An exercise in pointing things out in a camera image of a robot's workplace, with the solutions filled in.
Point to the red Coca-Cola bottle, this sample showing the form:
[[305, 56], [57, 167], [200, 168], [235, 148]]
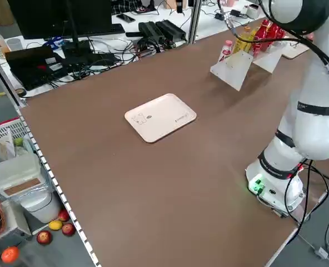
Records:
[[278, 33], [260, 46], [266, 27]]

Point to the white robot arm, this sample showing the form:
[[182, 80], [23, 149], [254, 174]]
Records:
[[314, 133]]

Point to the clear acrylic two-level shelf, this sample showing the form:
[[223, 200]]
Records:
[[234, 69]]

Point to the yellow pear drink bottle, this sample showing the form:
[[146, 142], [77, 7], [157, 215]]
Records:
[[241, 44], [252, 34]]

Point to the white bottle pink cap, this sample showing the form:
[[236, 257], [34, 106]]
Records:
[[225, 53]]

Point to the black power adapter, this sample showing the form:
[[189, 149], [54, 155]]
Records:
[[150, 31], [171, 29]]

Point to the black smartphone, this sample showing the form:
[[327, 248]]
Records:
[[125, 17]]

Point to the red apple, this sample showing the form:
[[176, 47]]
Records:
[[44, 237], [68, 229], [64, 215]]

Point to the yellow lemon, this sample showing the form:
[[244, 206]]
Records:
[[55, 225]]

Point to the black laptop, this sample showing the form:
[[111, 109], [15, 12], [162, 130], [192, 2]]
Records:
[[34, 66]]

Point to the dark tape roll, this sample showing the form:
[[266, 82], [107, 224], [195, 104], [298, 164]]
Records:
[[20, 92]]

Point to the white plastic bin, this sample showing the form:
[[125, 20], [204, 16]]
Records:
[[20, 178]]

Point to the white basket red rim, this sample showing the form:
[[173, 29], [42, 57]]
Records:
[[6, 136]]

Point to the black computer monitor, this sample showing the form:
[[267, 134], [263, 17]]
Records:
[[47, 16]]

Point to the white cup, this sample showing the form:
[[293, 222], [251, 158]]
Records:
[[14, 44]]

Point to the orange fruit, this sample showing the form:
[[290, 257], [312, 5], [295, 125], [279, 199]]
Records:
[[10, 254]]

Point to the aluminium frame post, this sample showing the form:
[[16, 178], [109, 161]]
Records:
[[194, 19]]

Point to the aluminium table edge rail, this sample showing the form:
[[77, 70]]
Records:
[[53, 178]]

